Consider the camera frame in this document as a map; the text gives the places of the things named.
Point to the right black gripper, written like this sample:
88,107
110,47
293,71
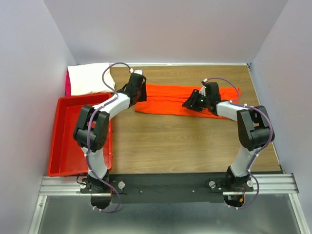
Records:
195,100

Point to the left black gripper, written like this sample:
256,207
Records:
142,92

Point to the orange t-shirt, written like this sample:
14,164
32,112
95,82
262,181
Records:
168,100

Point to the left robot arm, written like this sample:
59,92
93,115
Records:
92,129

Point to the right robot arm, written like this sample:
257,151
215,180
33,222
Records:
255,130

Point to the folded white t-shirt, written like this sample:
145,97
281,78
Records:
87,79

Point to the folded pink t-shirt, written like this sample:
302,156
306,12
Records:
67,85

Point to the red plastic bin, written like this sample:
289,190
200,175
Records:
66,157

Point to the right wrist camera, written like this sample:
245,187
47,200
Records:
202,91

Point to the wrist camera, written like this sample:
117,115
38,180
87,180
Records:
138,71
202,91

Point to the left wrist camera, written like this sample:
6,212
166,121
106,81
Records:
138,71

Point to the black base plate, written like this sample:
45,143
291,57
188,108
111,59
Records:
168,188

